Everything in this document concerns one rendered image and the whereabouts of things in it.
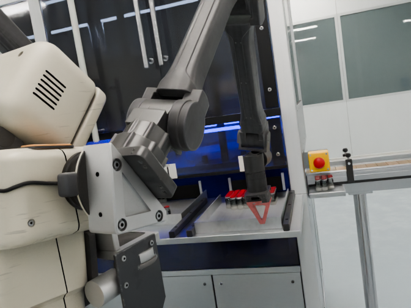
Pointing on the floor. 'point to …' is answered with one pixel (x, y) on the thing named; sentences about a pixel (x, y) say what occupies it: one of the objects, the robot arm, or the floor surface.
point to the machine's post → (293, 146)
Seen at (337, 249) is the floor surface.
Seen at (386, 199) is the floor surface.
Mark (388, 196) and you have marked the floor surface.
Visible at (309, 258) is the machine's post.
